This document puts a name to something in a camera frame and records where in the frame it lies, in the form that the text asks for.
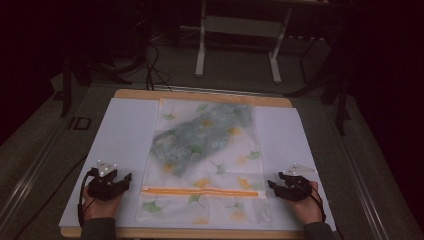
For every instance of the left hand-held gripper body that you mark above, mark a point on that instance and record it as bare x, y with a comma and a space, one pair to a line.
101, 188

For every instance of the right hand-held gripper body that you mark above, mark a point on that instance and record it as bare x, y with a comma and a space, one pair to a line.
296, 188

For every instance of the leaf print mesh laundry bag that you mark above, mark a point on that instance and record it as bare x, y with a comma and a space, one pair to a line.
203, 206

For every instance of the person's left hand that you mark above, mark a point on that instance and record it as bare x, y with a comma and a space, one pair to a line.
100, 208

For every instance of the person's right hand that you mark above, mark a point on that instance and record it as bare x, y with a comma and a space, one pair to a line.
308, 206

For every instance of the white table cover sheet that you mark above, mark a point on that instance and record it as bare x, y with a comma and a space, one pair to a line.
126, 133

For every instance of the black floor plate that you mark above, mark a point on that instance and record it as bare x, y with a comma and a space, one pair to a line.
80, 123

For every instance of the dark grey-green cloth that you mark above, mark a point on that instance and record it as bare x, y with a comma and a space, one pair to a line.
196, 140

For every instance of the white metal desk frame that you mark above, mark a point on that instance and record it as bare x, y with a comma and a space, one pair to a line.
243, 26

